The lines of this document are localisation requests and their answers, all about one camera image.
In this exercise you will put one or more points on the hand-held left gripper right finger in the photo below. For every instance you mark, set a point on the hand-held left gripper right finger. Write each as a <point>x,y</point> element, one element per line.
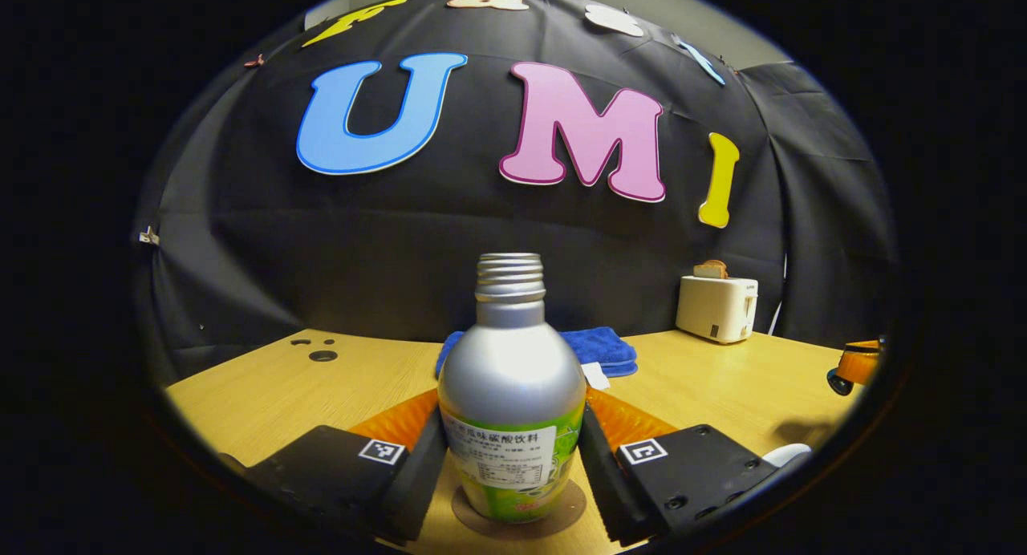
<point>598,475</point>

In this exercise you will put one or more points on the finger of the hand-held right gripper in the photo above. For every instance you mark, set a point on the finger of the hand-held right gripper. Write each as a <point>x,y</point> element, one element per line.
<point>862,362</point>

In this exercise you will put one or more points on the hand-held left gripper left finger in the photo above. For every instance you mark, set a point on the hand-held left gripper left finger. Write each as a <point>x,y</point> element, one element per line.
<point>421,475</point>

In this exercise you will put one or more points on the round brown coaster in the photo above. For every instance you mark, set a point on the round brown coaster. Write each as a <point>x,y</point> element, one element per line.
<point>566,511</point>

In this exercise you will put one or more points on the silver green water bottle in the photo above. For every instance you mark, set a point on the silver green water bottle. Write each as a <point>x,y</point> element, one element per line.
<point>509,378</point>

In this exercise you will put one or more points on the folded blue towel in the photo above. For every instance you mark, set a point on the folded blue towel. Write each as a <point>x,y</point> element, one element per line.
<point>606,350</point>

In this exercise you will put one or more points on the white toaster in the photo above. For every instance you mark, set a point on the white toaster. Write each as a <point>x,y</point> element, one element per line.
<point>714,310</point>

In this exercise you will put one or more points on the toast slice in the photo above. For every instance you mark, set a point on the toast slice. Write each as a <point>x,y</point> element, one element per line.
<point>711,269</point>

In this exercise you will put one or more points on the black backdrop cloth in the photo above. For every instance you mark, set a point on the black backdrop cloth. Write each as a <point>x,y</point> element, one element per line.
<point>401,234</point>

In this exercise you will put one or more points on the silver metal clip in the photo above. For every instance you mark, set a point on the silver metal clip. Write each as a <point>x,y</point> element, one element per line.
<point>148,236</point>

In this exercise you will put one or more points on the copper clip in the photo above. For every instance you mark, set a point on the copper clip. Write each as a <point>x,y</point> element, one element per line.
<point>254,60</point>

